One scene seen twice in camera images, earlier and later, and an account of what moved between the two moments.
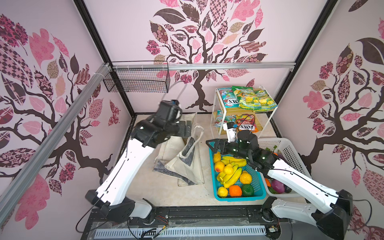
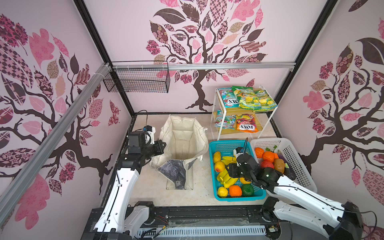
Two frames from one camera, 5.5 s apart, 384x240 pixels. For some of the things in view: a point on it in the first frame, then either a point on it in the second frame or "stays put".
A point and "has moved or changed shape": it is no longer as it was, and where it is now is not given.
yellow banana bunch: (227, 180) stays put
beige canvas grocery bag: (180, 158) has moved or changed shape
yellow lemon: (222, 192) stays put
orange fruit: (235, 191) stays put
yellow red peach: (219, 166) stays put
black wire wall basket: (138, 76) stays put
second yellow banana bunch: (227, 160) stays put
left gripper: (180, 131) to (160, 149)
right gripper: (222, 142) to (231, 169)
